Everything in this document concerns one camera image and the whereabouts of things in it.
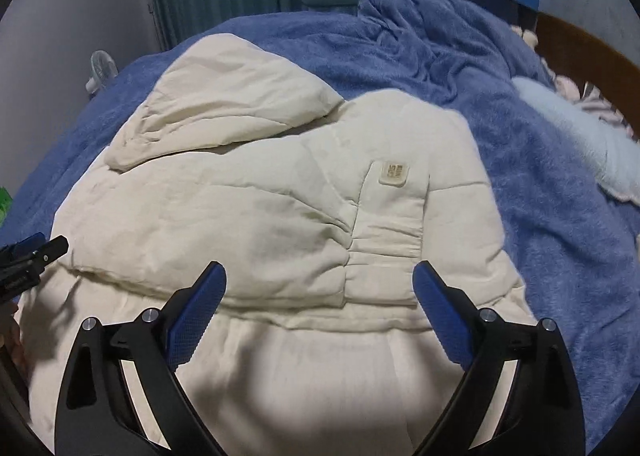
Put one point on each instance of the blue fleece blanket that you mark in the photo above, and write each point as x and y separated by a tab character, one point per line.
530	186

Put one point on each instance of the cream hooded padded jacket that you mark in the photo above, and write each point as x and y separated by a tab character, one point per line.
280	186

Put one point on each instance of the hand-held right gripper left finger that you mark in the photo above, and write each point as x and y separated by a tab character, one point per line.
197	308

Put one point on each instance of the white plush toy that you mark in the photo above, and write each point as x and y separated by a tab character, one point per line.
525	35

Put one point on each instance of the light blue fluffy pillow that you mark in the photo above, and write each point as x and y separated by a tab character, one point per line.
590	136

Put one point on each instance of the small white fan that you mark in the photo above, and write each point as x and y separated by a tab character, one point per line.
102	70

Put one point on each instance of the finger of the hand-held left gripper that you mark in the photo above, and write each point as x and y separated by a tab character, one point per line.
22	243
50	250

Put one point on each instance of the green packet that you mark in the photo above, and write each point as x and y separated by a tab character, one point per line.
4	203

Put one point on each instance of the pale pink cloth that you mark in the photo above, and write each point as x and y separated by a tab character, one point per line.
565	84

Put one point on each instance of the wooden bed headboard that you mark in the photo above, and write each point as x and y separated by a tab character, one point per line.
590	51

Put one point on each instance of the grey striped cloth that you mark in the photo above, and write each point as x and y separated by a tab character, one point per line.
602	106

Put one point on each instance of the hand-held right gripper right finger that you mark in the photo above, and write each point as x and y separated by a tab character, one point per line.
440	308

